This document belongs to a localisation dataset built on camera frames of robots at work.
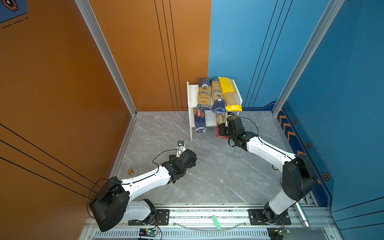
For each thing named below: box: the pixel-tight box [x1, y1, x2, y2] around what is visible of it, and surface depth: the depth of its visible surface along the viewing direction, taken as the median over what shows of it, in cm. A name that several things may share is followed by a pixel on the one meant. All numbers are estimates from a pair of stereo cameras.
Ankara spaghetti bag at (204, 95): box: [197, 78, 212, 110], surface depth 82 cm
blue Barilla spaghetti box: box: [193, 108, 207, 133], surface depth 90 cm
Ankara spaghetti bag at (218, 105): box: [211, 79, 227, 114], surface depth 79 cm
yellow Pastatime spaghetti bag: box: [218, 76, 243, 112], surface depth 79 cm
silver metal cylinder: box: [294, 201, 311, 227], surface depth 74 cm
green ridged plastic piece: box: [211, 215, 221, 230], surface depth 73 cm
